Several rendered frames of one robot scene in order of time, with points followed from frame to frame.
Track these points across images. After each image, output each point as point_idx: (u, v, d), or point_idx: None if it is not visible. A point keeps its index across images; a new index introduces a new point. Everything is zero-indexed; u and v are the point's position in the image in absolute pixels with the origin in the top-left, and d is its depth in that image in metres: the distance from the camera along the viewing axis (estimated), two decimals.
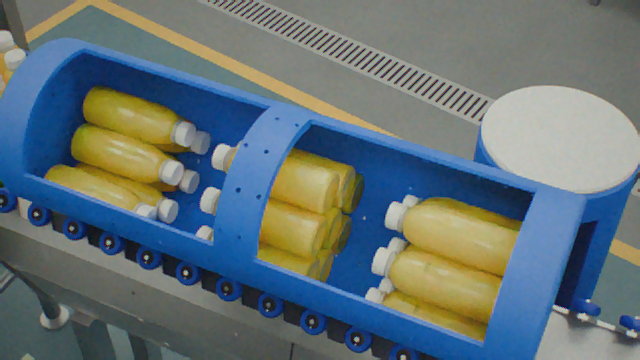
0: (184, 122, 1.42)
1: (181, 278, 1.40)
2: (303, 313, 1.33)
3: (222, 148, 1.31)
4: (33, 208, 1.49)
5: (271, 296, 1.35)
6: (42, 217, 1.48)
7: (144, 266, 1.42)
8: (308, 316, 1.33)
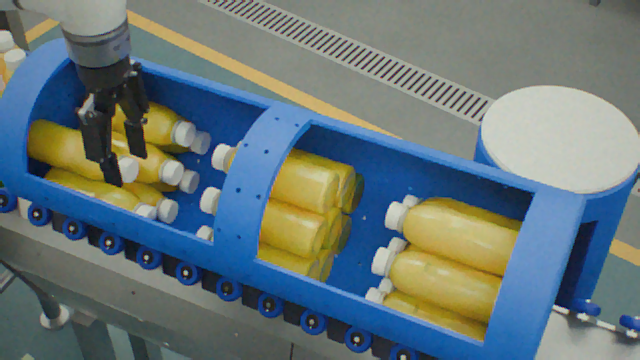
0: (184, 122, 1.42)
1: (181, 278, 1.40)
2: (303, 313, 1.33)
3: (222, 148, 1.31)
4: (33, 208, 1.49)
5: (271, 296, 1.35)
6: (42, 217, 1.48)
7: (144, 266, 1.42)
8: (308, 316, 1.33)
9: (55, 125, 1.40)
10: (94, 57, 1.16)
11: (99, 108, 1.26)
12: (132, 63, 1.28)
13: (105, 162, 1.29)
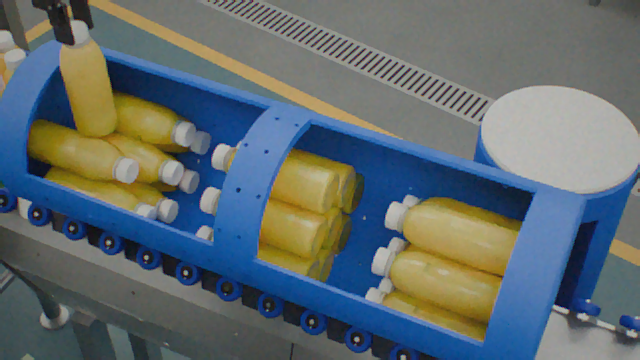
0: (184, 122, 1.42)
1: (181, 278, 1.40)
2: (303, 313, 1.33)
3: (222, 148, 1.31)
4: (33, 208, 1.49)
5: (271, 296, 1.35)
6: (42, 217, 1.48)
7: (144, 266, 1.42)
8: (308, 316, 1.33)
9: (56, 125, 1.40)
10: None
11: None
12: None
13: (54, 12, 1.22)
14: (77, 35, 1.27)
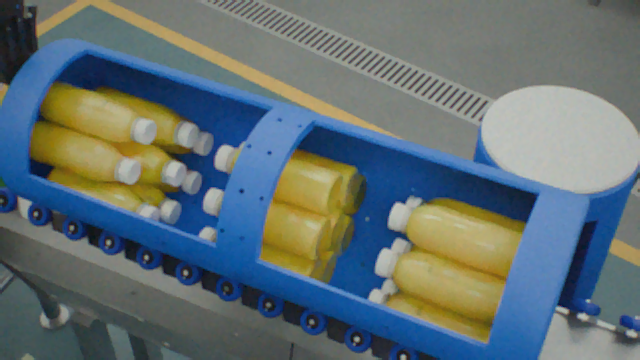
0: (187, 123, 1.42)
1: (180, 276, 1.40)
2: (305, 311, 1.33)
3: (225, 149, 1.31)
4: (34, 207, 1.49)
5: (273, 297, 1.35)
6: (41, 218, 1.48)
7: (142, 265, 1.42)
8: (309, 315, 1.33)
9: (56, 127, 1.40)
10: None
11: (17, 35, 1.34)
12: None
13: None
14: (145, 144, 1.37)
